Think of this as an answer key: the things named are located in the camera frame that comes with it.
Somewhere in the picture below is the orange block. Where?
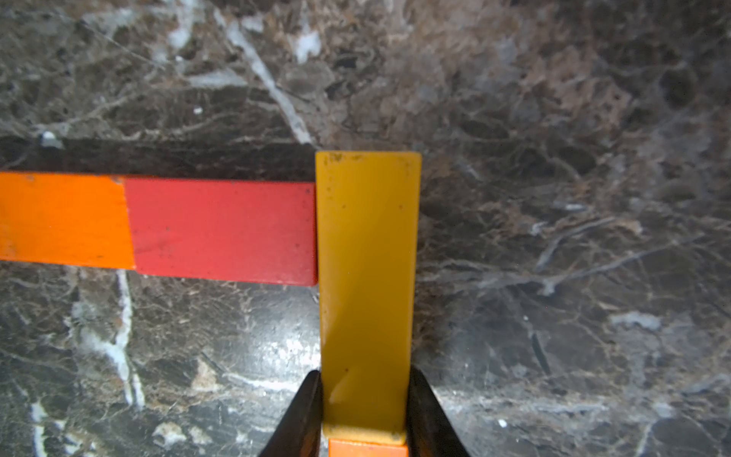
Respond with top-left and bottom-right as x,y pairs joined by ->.
329,439 -> 409,457
1,171 -> 134,270

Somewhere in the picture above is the red-orange small block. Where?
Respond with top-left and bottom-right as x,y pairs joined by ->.
125,177 -> 317,287

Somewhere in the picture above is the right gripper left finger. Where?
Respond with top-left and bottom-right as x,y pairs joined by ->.
260,371 -> 324,457

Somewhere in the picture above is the yellow block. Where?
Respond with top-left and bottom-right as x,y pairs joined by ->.
315,152 -> 422,447

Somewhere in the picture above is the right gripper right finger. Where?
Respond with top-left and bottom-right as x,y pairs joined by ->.
407,366 -> 469,457

